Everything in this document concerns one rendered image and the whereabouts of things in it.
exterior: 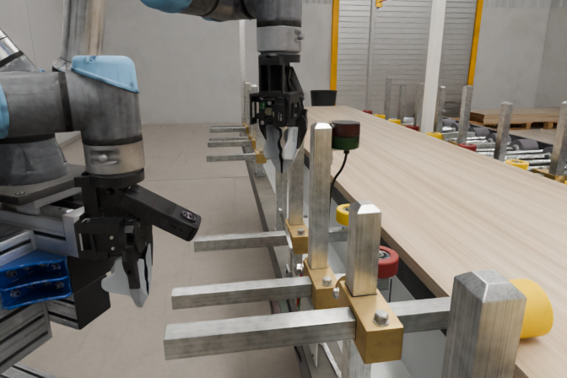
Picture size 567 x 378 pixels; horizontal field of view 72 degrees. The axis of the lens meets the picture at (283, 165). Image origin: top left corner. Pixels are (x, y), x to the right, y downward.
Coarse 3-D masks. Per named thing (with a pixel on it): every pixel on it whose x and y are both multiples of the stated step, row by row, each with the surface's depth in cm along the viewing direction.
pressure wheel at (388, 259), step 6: (384, 246) 83; (384, 252) 81; (390, 252) 81; (396, 252) 81; (384, 258) 79; (390, 258) 78; (396, 258) 78; (378, 264) 77; (384, 264) 76; (390, 264) 77; (396, 264) 78; (378, 270) 77; (384, 270) 77; (390, 270) 77; (396, 270) 78; (378, 276) 77; (384, 276) 77; (390, 276) 78
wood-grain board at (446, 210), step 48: (384, 144) 186; (432, 144) 186; (384, 192) 119; (432, 192) 119; (480, 192) 119; (528, 192) 119; (432, 240) 87; (480, 240) 87; (528, 240) 87; (432, 288) 72
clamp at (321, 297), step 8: (304, 264) 85; (328, 264) 83; (304, 272) 85; (312, 272) 80; (320, 272) 80; (328, 272) 80; (312, 280) 77; (320, 280) 77; (336, 280) 77; (312, 288) 77; (320, 288) 75; (328, 288) 75; (312, 296) 78; (320, 296) 75; (328, 296) 75; (320, 304) 75; (328, 304) 76; (336, 304) 76
